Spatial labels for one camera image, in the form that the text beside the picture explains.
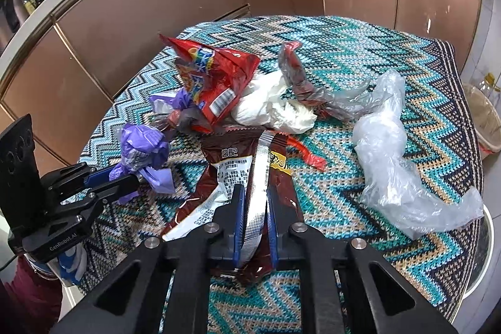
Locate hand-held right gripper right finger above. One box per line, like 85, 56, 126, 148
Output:
266, 189, 459, 334

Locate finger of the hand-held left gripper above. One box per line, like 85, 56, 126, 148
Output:
41, 164, 120, 198
59, 174, 141, 230

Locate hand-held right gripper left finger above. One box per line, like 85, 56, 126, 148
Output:
55, 183, 248, 334

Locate purple plastic bag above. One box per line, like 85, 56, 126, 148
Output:
111, 88, 196, 206

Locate brown snack bag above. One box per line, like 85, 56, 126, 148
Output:
160, 128, 305, 285

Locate red wrapper strip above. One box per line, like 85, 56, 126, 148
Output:
287, 136, 327, 172

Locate white tissue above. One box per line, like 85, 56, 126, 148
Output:
231, 70, 318, 134

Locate clear plastic bag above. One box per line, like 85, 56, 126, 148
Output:
351, 70, 485, 240

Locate red-tinted clear plastic wrapper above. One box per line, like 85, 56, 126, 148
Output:
277, 41, 372, 120

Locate red snack bag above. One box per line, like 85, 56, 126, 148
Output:
158, 33, 261, 133

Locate steel trash can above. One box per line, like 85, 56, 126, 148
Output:
460, 201, 492, 304

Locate person's left forearm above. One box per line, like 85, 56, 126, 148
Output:
0, 258, 64, 334

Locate person's left hand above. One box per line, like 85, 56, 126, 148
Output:
55, 245, 87, 287

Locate brown kitchen cabinets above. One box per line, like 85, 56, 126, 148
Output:
0, 0, 484, 178

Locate zigzag knitted cloth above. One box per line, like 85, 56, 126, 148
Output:
78, 15, 484, 334

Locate beige bin with liner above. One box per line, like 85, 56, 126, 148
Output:
462, 83, 501, 161

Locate yellow oil bottle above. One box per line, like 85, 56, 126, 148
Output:
477, 73, 498, 92

